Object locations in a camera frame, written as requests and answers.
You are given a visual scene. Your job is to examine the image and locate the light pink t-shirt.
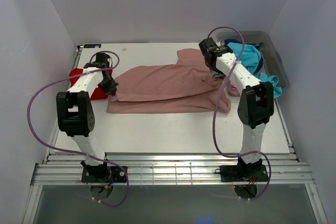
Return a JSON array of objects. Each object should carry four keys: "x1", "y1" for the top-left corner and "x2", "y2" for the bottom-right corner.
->
[{"x1": 228, "y1": 82, "x2": 240, "y2": 97}]

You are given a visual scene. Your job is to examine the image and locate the turquoise t-shirt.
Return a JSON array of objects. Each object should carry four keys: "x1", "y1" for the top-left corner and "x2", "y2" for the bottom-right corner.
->
[{"x1": 225, "y1": 39, "x2": 282, "y2": 99}]

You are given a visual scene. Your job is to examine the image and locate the clear plastic bin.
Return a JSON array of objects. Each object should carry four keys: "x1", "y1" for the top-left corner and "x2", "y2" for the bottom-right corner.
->
[{"x1": 216, "y1": 30, "x2": 290, "y2": 97}]

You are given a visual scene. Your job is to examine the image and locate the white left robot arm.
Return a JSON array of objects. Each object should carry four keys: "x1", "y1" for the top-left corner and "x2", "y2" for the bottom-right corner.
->
[{"x1": 56, "y1": 51, "x2": 120, "y2": 182}]

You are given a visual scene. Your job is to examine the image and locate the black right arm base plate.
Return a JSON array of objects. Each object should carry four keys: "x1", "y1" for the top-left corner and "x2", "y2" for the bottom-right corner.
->
[{"x1": 214, "y1": 165, "x2": 269, "y2": 182}]

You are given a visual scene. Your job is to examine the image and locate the folded red t-shirt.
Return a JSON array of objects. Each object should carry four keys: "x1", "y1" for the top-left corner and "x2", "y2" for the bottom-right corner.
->
[{"x1": 67, "y1": 67, "x2": 112, "y2": 100}]

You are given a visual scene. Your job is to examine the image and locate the dusty pink t-shirt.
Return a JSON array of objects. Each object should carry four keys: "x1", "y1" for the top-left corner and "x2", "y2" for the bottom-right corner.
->
[{"x1": 107, "y1": 48, "x2": 231, "y2": 114}]

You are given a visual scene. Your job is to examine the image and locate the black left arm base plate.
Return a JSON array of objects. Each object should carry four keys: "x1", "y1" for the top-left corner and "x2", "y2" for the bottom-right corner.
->
[{"x1": 81, "y1": 165, "x2": 128, "y2": 183}]

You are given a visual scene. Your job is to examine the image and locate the blue label sticker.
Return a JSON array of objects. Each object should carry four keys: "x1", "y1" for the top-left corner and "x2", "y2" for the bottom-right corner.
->
[{"x1": 83, "y1": 44, "x2": 101, "y2": 49}]

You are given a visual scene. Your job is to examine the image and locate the aluminium extrusion frame rail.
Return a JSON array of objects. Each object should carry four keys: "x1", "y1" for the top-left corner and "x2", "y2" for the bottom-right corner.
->
[{"x1": 31, "y1": 153, "x2": 315, "y2": 186}]

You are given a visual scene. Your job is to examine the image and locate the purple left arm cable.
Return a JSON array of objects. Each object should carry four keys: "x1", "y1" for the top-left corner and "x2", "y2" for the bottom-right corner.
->
[{"x1": 27, "y1": 49, "x2": 130, "y2": 207}]

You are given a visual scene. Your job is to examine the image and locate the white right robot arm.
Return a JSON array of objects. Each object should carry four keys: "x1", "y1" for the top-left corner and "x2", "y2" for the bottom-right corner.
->
[{"x1": 199, "y1": 38, "x2": 274, "y2": 182}]

